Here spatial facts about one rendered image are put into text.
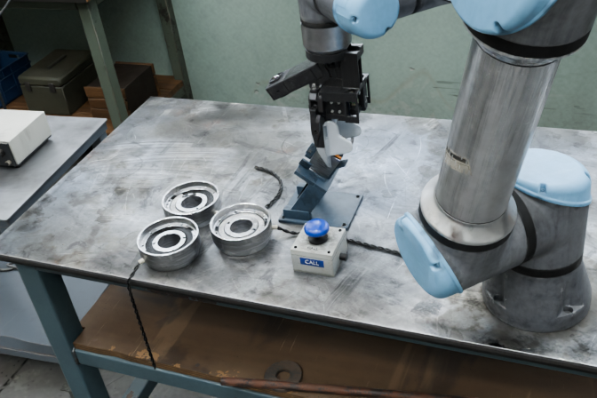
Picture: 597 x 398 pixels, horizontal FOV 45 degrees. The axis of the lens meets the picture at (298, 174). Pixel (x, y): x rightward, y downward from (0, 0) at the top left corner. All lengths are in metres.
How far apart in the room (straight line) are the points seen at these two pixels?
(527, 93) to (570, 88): 2.04
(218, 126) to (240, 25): 1.41
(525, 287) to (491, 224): 0.20
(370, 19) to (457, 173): 0.26
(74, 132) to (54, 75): 1.11
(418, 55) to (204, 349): 1.66
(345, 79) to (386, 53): 1.69
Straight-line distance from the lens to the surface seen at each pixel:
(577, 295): 1.07
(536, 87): 0.72
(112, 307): 1.59
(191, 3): 3.06
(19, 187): 1.84
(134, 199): 1.43
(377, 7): 0.96
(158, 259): 1.21
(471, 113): 0.75
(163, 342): 1.48
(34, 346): 2.07
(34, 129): 1.95
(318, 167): 1.23
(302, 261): 1.16
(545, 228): 0.96
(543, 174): 0.97
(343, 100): 1.12
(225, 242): 1.21
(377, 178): 1.37
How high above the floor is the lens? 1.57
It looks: 33 degrees down
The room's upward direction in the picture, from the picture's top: 8 degrees counter-clockwise
